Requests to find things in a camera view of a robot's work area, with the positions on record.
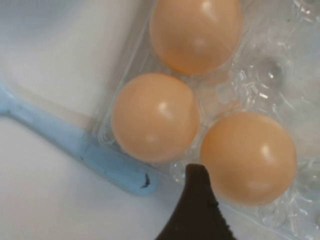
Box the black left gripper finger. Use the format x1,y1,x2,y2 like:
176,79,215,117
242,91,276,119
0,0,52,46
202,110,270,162
153,163,242,240

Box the orange plastic egg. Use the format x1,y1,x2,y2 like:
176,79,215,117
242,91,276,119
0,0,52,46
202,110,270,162
110,72,201,165
149,0,244,76
199,111,298,207

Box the clear plastic egg tray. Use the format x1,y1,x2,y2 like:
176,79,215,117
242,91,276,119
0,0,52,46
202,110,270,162
96,0,320,240

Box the light blue plastic fork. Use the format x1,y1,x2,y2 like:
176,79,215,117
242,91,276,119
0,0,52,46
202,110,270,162
0,83,161,197

